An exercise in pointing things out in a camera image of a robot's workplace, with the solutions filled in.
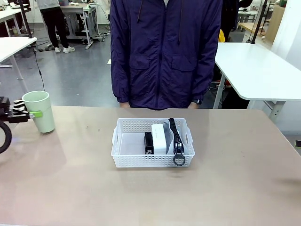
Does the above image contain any bystander in dark clothes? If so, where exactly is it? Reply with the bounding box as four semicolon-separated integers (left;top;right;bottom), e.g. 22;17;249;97
222;0;253;41

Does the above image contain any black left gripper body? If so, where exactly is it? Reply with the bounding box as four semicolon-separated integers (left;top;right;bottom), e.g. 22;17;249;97
0;96;15;123

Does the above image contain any white perforated plastic basket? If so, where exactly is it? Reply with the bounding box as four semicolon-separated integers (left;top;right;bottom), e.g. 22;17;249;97
110;117;195;168

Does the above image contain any grey pouch with black zipper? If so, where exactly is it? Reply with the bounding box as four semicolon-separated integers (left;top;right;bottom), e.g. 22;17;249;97
164;117;189;167

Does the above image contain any white background desk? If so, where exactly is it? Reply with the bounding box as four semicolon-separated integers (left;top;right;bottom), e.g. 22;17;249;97
0;7;22;37
237;10;257;24

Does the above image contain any large white side table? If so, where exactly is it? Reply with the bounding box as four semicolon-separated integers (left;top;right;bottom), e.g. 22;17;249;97
214;42;301;123

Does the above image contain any person in purple jacket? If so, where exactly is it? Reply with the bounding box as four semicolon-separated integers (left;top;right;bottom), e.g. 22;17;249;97
110;0;223;111

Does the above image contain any brown cardboard cabinet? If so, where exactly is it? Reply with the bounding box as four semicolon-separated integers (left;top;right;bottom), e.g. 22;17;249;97
267;4;285;44

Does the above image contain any wooden top desk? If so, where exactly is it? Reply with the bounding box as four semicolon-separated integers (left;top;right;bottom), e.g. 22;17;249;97
238;22;271;43

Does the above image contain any thin black hanging cable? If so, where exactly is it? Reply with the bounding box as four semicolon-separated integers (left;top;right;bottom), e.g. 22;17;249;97
32;45;46;92

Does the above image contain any bystander in black trousers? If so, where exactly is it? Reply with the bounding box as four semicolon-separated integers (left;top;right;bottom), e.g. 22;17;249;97
37;0;76;54

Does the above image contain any white rectangular box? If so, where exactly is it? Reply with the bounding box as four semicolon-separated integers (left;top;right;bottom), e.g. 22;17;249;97
151;123;168;153

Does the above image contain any grey metal-frame workbench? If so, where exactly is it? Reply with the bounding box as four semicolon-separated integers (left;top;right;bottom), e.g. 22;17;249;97
60;3;104;50

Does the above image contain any black stapler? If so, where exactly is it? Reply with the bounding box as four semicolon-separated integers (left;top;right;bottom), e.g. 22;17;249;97
143;131;155;155

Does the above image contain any pale green plastic cup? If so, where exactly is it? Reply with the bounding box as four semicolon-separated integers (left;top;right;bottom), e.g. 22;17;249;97
22;90;56;134

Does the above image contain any black clamp pole stand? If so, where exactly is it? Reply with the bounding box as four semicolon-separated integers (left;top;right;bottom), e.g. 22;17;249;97
250;0;269;45
18;0;34;39

